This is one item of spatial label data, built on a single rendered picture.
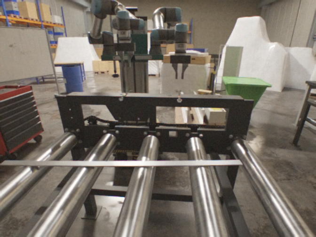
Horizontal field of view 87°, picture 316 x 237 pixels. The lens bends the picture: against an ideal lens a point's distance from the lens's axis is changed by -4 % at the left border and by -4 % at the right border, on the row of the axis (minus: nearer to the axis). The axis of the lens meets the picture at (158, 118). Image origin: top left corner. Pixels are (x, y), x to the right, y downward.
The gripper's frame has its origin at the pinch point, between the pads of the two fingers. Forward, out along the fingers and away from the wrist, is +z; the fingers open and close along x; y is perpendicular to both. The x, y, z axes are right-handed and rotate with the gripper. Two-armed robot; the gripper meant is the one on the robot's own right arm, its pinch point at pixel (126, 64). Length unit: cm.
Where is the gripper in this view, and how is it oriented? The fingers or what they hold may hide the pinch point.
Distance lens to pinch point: 123.2
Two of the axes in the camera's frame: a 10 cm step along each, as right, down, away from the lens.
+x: 10.0, 0.3, -0.8
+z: 0.0, 9.2, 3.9
